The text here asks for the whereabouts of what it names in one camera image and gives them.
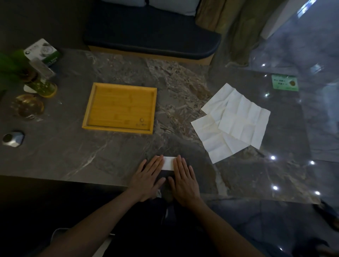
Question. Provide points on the person's dark trousers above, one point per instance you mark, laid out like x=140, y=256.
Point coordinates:
x=148, y=233

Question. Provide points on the silver faceted metal object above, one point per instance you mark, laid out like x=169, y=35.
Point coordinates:
x=13, y=138

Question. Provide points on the person's right hand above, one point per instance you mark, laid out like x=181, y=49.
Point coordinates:
x=185, y=189

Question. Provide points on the rectangular bamboo tray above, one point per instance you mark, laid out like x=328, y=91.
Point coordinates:
x=120, y=108

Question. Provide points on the person's left thumb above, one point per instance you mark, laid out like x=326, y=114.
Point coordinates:
x=159, y=184

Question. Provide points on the person's right thumb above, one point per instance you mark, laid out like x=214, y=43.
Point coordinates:
x=172, y=183

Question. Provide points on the person's left forearm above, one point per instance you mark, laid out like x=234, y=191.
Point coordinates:
x=90, y=227

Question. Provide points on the dark blue bench cushion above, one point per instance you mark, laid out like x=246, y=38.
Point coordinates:
x=151, y=31

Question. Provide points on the white and green box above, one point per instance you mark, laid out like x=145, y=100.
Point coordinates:
x=42, y=51

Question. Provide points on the glass bottle with yellow liquid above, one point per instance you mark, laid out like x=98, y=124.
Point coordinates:
x=43, y=83

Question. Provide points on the person's left hand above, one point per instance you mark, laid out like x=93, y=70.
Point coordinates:
x=143, y=185

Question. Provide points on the person's right forearm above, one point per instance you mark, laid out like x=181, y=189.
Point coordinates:
x=225, y=230

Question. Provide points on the olive brown curtain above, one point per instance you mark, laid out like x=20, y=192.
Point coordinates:
x=238, y=26

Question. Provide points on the green table card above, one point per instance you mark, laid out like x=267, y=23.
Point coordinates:
x=284, y=83

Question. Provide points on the person's right little finger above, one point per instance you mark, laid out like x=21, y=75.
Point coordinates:
x=194, y=178

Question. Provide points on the person's left little finger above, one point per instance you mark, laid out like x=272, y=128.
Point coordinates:
x=141, y=167

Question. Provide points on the green plant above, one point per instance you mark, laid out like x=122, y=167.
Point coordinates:
x=10, y=68

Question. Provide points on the unfolded white paper napkin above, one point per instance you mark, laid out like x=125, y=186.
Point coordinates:
x=246, y=119
x=214, y=140
x=217, y=102

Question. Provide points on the person's right middle finger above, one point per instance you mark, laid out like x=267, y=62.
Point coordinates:
x=184, y=168

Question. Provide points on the white paper napkin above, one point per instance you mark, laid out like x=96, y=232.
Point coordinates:
x=246, y=119
x=214, y=140
x=168, y=163
x=217, y=102

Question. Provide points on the dark slipper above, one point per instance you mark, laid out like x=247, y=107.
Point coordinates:
x=327, y=213

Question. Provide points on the person's left middle finger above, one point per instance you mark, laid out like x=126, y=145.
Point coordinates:
x=154, y=166

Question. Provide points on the round glass ashtray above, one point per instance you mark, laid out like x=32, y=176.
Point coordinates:
x=29, y=106

